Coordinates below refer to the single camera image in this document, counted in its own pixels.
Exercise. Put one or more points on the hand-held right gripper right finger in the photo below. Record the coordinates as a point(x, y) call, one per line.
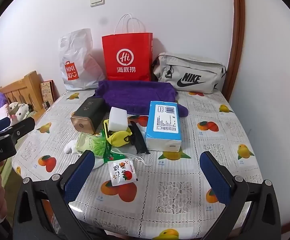
point(216, 180)

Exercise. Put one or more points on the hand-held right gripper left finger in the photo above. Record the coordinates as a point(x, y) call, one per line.
point(79, 177)

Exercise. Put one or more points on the light green wipes pack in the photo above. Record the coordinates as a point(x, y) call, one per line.
point(89, 143)

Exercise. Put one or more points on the dark green snack packet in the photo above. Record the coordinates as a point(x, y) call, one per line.
point(111, 155)

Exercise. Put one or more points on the small white snack packet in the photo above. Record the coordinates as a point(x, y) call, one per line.
point(122, 172)

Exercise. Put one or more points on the yellow black soft toy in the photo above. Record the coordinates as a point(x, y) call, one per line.
point(118, 138)

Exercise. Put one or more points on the dark green book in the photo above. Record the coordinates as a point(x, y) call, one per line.
point(89, 115)

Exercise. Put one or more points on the blue tissue pack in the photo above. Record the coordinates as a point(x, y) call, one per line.
point(163, 125)

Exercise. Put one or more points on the spotted plush toy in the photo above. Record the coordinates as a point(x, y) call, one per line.
point(19, 110)

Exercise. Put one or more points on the wooden headboard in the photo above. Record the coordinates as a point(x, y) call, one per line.
point(22, 87)

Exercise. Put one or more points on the patterned book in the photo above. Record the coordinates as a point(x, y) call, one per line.
point(47, 92)

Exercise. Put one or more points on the fruit print tablecloth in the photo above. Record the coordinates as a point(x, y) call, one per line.
point(175, 195)

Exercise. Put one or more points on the white foam block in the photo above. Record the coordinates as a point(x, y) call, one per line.
point(118, 118)

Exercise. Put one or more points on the white plastic shopping bag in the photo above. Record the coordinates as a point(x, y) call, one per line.
point(79, 55)

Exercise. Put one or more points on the purple knitted cloth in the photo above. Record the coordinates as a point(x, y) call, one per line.
point(134, 95)

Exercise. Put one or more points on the grey waist bag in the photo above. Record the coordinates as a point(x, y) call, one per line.
point(190, 72)

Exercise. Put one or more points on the red paper shopping bag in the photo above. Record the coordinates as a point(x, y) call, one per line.
point(127, 60)

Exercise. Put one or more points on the brown wooden door frame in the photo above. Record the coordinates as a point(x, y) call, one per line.
point(236, 42)

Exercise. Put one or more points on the white wall light switch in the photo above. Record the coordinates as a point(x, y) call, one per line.
point(97, 0)

